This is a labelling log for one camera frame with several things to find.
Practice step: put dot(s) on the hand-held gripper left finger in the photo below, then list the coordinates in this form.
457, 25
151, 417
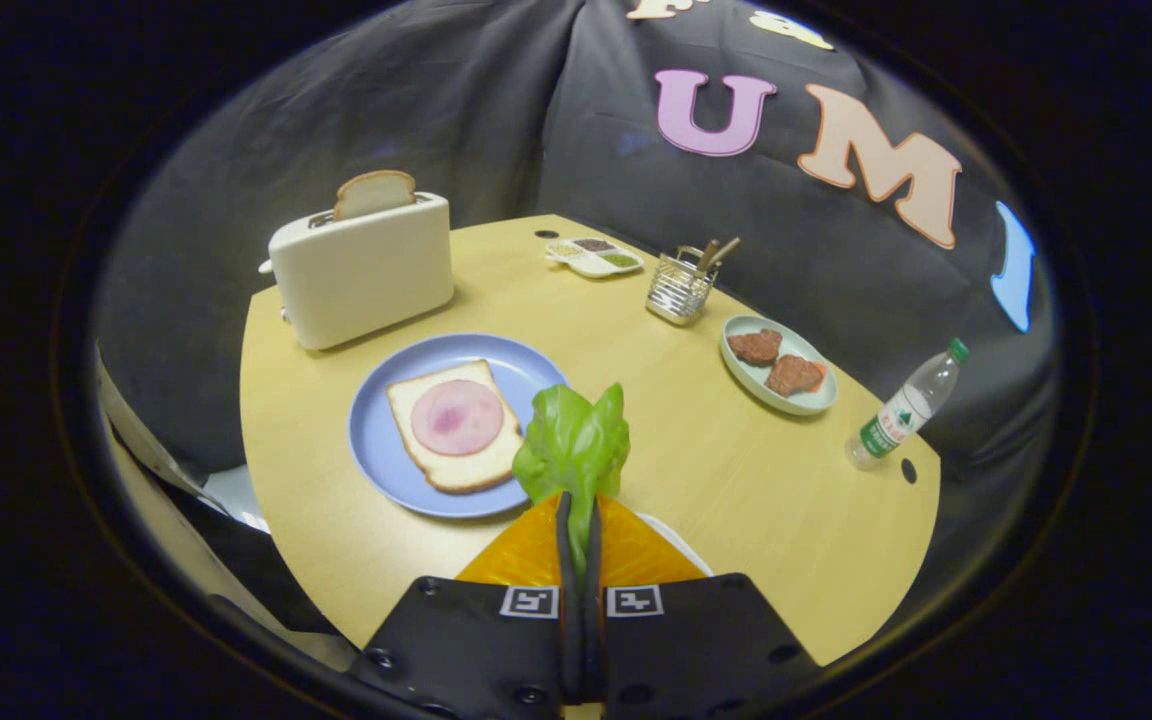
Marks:
476, 640

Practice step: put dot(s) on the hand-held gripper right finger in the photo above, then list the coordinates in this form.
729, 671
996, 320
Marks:
686, 640

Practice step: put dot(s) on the green lettuce leaf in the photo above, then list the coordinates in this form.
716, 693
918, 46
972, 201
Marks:
576, 440

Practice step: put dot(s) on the toasted bread slice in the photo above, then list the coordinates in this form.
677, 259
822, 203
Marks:
374, 192

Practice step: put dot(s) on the white plate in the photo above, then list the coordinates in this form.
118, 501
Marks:
681, 545

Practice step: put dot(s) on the bread slice under ham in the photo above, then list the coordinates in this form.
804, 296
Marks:
466, 470

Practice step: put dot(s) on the blue plate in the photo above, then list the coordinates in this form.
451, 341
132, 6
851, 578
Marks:
386, 450

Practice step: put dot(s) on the pink ham slice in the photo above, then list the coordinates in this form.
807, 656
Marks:
456, 417

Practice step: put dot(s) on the pale green plate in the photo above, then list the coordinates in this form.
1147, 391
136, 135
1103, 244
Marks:
751, 385

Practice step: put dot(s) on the reddish brown meat patty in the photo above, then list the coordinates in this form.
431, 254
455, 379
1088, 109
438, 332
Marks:
794, 376

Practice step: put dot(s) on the dark brown meat patty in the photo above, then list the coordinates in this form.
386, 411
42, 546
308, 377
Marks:
754, 347

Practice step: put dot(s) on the clear plastic water bottle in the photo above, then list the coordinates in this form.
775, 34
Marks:
901, 415

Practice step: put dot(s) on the white toaster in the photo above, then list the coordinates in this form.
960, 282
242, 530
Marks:
366, 270

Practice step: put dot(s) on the white divided condiment tray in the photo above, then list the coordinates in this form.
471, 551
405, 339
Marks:
591, 262

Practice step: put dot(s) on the black backdrop cloth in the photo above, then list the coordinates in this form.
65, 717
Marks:
336, 120

